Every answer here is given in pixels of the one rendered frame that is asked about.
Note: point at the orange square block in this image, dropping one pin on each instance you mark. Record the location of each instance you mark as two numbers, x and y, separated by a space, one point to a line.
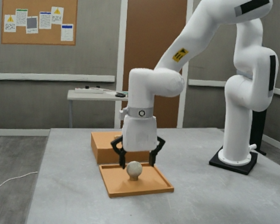
103 152

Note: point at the orange rimmed tray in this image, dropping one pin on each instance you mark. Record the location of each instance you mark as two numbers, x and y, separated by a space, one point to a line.
151 181

